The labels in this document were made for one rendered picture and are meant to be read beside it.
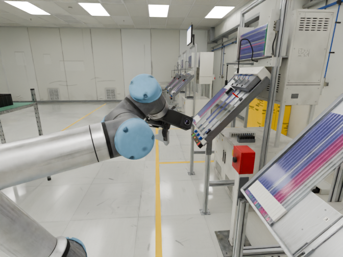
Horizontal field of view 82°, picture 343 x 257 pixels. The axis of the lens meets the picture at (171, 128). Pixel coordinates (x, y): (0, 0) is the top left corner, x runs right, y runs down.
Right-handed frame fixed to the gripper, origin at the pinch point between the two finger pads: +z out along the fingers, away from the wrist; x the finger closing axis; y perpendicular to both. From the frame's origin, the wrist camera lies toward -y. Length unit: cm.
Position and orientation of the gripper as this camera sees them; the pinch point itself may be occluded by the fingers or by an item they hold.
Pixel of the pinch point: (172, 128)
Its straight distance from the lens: 81.1
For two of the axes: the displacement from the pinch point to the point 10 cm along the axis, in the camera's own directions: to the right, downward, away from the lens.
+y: -9.6, -1.8, 2.2
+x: -2.4, 9.4, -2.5
